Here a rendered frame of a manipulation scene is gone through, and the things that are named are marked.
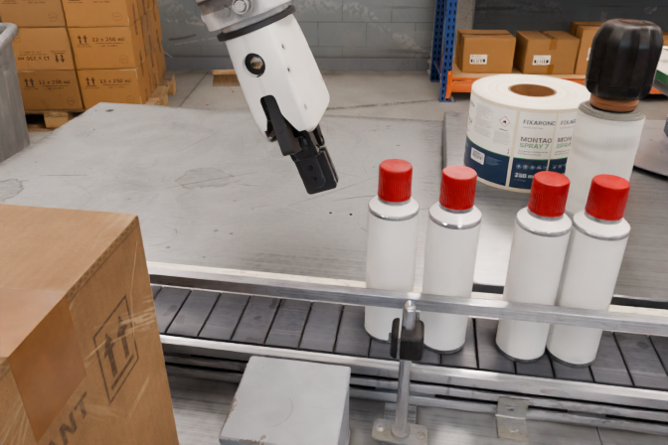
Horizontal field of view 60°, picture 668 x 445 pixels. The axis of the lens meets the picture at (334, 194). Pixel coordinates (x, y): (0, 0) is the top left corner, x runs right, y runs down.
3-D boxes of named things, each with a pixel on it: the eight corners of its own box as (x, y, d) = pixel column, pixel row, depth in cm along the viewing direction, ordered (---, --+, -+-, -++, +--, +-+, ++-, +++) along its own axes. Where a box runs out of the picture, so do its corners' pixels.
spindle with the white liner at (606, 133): (607, 214, 89) (658, 15, 75) (624, 244, 81) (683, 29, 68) (548, 210, 90) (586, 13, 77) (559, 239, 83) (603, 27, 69)
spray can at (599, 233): (588, 337, 64) (632, 170, 55) (600, 370, 60) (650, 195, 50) (541, 332, 65) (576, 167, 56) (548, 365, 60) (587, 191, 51)
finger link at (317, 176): (308, 136, 52) (333, 199, 55) (314, 124, 55) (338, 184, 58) (276, 145, 53) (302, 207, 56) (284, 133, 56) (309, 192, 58)
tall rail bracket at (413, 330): (416, 392, 64) (427, 268, 56) (414, 448, 57) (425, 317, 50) (387, 388, 64) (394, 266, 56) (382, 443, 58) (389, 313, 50)
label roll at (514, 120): (450, 148, 112) (457, 75, 106) (549, 144, 114) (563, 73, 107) (483, 195, 95) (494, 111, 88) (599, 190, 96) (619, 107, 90)
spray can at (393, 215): (411, 316, 67) (423, 155, 58) (409, 347, 63) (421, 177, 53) (366, 312, 68) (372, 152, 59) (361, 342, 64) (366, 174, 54)
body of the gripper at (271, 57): (274, 5, 45) (324, 132, 50) (301, -13, 54) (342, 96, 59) (194, 36, 48) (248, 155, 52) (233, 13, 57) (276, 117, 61)
